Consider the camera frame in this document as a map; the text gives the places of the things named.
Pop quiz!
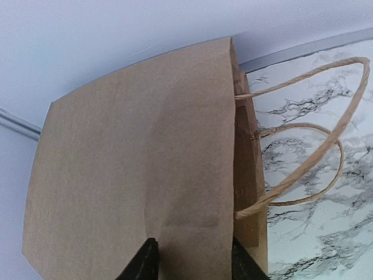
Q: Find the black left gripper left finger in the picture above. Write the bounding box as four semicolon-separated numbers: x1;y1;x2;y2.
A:
115;237;160;280

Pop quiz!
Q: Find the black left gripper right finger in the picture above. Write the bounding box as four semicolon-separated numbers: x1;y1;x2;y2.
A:
231;237;268;280

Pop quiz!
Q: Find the brown paper bag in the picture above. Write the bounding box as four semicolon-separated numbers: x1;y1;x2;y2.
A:
22;37;370;279

